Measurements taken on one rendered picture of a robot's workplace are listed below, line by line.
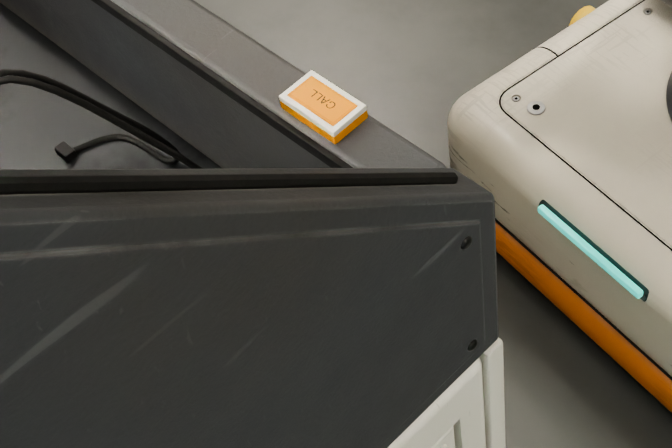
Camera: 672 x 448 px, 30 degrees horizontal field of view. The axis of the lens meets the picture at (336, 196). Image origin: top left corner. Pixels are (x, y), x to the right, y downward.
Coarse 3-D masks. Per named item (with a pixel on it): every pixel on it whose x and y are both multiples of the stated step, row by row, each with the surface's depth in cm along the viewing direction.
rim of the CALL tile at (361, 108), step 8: (312, 72) 81; (304, 80) 80; (320, 80) 80; (288, 88) 80; (336, 88) 80; (280, 96) 80; (344, 96) 79; (352, 96) 79; (288, 104) 79; (296, 104) 79; (360, 104) 78; (304, 112) 79; (352, 112) 78; (360, 112) 78; (312, 120) 78; (320, 120) 78; (344, 120) 78; (352, 120) 78; (328, 128) 78; (336, 128) 77; (344, 128) 78
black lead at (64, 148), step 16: (0, 80) 75; (16, 80) 75; (32, 80) 76; (48, 80) 78; (64, 96) 78; (80, 96) 81; (96, 112) 80; (112, 112) 84; (128, 128) 82; (144, 128) 88; (64, 144) 96; (80, 144) 97; (96, 144) 97; (144, 144) 96; (160, 144) 84; (160, 160) 95; (176, 160) 94
